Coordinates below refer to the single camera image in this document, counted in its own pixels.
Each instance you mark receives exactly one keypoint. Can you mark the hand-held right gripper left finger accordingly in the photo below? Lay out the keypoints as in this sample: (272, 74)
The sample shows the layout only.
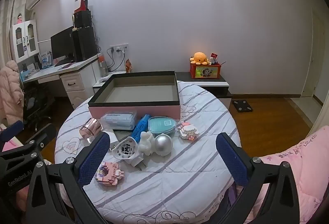
(93, 159)

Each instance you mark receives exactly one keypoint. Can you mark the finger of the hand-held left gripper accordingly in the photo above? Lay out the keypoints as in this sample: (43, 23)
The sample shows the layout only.
(43, 134)
(11, 130)

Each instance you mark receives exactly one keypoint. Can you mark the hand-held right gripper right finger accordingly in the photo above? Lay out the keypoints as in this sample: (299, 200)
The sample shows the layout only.
(232, 159)

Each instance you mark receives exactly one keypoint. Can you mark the pink purple brick model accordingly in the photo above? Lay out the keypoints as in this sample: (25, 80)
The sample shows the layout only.
(109, 172)

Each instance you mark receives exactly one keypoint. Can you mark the white plug charger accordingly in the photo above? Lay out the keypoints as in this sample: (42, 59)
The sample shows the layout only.
(112, 136)

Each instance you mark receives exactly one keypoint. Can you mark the rose gold tape roll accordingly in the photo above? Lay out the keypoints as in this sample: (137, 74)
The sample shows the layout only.
(91, 127)

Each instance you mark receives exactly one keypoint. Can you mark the white round vented device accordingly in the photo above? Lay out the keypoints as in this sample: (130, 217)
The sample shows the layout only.
(126, 150)

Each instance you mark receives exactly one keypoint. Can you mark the clear plastic case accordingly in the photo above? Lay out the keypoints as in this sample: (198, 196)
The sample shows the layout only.
(118, 120)

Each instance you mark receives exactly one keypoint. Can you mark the pink white brick model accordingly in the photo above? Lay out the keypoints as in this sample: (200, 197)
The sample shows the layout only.
(187, 131)

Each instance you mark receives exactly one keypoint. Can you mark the white figurine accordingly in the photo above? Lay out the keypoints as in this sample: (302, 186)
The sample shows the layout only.
(146, 143)

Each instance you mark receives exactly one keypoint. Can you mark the blue marker pen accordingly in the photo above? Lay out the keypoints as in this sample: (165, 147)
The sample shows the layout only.
(140, 127)

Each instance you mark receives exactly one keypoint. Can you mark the pink box with black rim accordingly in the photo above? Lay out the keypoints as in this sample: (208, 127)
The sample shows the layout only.
(133, 111)

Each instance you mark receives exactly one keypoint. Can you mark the silver ball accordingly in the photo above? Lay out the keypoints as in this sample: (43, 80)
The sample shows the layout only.
(163, 145)

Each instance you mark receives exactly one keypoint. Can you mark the teal container with clear lid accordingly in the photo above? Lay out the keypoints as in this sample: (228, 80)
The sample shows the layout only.
(162, 126)

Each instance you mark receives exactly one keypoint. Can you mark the black office chair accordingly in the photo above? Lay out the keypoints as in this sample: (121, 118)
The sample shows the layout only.
(36, 100)

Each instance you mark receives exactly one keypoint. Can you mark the pink puffer coat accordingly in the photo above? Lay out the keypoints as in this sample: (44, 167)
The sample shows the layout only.
(10, 90)

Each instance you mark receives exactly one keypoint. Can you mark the black bathroom scale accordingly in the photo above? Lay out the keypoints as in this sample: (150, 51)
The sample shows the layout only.
(242, 106)

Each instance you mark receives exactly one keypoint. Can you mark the white desk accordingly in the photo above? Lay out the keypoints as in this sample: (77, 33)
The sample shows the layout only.
(74, 82)

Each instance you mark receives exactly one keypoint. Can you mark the pink desk mat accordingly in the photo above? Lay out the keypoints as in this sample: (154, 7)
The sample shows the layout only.
(64, 65)

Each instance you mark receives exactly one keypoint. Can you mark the white side table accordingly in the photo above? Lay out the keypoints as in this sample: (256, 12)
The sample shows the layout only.
(99, 84)

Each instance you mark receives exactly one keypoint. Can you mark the blue white box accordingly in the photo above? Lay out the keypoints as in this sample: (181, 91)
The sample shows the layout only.
(46, 59)

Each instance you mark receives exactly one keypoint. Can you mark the pink quilt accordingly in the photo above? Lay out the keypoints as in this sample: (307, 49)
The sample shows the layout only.
(308, 162)

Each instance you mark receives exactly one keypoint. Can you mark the black white low cabinet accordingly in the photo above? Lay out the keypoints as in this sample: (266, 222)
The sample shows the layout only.
(213, 84)

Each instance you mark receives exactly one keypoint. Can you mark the white hutch cabinet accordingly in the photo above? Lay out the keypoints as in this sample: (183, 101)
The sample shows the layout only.
(25, 41)

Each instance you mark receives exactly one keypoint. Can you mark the bottle with orange lid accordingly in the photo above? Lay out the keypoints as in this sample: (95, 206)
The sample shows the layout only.
(103, 67)

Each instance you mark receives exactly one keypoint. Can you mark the black computer monitor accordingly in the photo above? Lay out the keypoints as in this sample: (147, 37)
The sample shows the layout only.
(61, 44)

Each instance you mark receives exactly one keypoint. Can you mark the red storage box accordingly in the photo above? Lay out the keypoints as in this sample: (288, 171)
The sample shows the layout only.
(205, 71)

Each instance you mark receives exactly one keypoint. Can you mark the black computer tower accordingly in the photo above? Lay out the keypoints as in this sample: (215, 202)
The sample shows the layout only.
(83, 44)

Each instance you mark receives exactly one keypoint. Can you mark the orange snack bag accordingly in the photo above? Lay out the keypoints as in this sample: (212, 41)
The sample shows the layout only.
(128, 66)

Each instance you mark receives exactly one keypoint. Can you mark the red white small packet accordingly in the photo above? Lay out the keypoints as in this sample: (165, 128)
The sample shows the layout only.
(214, 56)

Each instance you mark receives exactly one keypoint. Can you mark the orange octopus plush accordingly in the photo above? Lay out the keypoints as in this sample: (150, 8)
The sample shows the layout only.
(199, 57)

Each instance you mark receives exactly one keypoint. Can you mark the cream curtain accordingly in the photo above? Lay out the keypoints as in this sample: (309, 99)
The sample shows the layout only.
(7, 21)

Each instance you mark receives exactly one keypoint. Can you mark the small doll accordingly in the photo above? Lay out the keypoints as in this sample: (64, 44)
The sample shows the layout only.
(19, 18)

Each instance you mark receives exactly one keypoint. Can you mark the black speaker box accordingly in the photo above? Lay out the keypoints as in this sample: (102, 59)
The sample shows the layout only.
(83, 18)

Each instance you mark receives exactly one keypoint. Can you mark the white door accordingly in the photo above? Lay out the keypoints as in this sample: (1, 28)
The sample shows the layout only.
(312, 59)

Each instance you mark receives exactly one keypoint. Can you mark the red triangular item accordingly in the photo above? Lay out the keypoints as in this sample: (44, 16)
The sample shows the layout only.
(82, 4)

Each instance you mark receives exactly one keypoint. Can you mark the white wall socket strip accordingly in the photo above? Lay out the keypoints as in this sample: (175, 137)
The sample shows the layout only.
(119, 48)

